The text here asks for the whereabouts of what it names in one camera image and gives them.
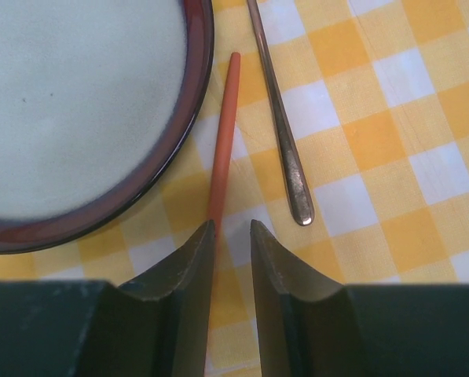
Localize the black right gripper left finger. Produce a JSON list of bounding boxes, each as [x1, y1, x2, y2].
[[0, 221, 215, 376]]

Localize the red rimmed cream plate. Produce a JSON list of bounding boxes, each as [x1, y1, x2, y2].
[[0, 1, 214, 254]]

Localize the copper spoon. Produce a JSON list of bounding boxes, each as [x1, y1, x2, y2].
[[247, 0, 315, 226]]

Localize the orange chopsticks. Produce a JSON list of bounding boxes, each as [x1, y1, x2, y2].
[[204, 51, 242, 377]]

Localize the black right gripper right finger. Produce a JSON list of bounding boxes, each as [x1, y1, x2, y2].
[[250, 220, 469, 376]]

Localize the yellow white checkered cloth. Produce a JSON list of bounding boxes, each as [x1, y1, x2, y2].
[[0, 1, 469, 376]]

